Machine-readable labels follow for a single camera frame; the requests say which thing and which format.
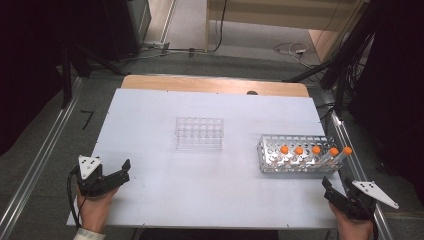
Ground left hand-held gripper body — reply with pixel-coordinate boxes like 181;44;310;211
77;155;114;198

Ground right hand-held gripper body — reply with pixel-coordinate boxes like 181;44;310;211
340;180;400;221

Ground orange-capped clear tube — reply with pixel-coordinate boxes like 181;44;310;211
333;145;354;166
301;145;322;168
318;146;340;168
271;144;290;168
288;145;305;168

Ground perforated metal tube rack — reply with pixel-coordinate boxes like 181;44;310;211
256;133;345;175

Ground clear plastic tube rack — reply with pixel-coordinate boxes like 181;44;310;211
174;116;224;151

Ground person's left hand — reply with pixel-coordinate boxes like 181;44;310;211
76;186;120;234

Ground person's right hand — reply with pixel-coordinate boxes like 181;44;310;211
328;201;375;240

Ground white table board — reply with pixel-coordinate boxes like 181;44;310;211
65;87;358;231

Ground black metal stand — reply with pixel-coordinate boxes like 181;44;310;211
59;39;129;110

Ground wooden table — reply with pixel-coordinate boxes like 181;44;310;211
120;74;311;99

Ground dark cabinet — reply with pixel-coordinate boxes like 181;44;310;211
101;0;153;63

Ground light wooden furniture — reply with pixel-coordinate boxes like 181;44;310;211
205;0;369;64

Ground aluminium floor rail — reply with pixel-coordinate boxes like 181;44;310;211
321;89;395;240
0;77;84;240

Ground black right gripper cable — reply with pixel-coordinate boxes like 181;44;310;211
365;199;380;240

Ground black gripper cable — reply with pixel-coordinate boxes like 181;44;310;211
66;165;88;231
365;199;380;240

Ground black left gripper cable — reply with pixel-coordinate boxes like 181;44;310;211
66;165;88;231

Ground black stand with cables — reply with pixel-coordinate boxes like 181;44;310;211
282;0;379;116

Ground white floor cable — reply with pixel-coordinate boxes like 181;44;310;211
272;41;322;70

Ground black hanging cable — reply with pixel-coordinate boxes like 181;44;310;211
208;0;230;54

